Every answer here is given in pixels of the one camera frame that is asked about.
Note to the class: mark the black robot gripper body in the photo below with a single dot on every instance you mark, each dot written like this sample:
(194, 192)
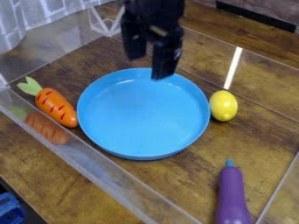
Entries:
(158, 14)

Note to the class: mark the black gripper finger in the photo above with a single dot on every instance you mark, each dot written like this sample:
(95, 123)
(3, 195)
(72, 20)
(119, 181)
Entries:
(134, 38)
(167, 53)

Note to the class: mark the orange toy carrot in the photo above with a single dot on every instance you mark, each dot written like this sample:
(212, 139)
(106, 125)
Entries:
(51, 102)

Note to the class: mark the yellow toy lemon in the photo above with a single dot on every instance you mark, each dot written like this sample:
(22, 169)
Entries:
(223, 105)

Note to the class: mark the blue round plate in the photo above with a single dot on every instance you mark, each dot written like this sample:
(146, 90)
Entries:
(143, 119)

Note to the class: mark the white sheer curtain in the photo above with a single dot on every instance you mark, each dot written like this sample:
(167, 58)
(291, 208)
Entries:
(22, 15)

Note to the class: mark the dark wooden ledge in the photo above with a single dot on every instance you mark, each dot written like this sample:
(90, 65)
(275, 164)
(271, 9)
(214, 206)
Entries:
(279, 13)

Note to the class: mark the purple toy eggplant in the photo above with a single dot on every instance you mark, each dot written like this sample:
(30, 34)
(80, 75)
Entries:
(232, 210)

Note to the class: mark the blue plastic object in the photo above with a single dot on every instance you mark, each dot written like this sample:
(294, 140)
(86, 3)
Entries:
(12, 213)

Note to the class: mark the clear acrylic enclosure wall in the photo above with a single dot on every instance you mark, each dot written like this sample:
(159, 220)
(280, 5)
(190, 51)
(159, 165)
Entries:
(78, 185)

